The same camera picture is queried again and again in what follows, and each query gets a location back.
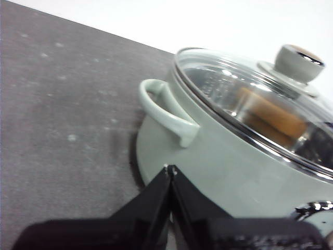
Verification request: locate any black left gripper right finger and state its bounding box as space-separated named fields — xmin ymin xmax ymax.
xmin=168 ymin=164 xmax=330 ymax=250

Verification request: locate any pale green electric steamer pot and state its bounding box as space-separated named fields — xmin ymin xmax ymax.
xmin=135 ymin=47 xmax=333 ymax=235

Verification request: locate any glass lid with green knob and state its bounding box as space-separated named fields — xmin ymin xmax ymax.
xmin=174 ymin=44 xmax=333 ymax=180

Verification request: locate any yellow corn cob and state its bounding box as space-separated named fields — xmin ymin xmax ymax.
xmin=235 ymin=87 xmax=308 ymax=146

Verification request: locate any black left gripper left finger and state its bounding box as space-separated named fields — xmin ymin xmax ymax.
xmin=11 ymin=166 xmax=174 ymax=250

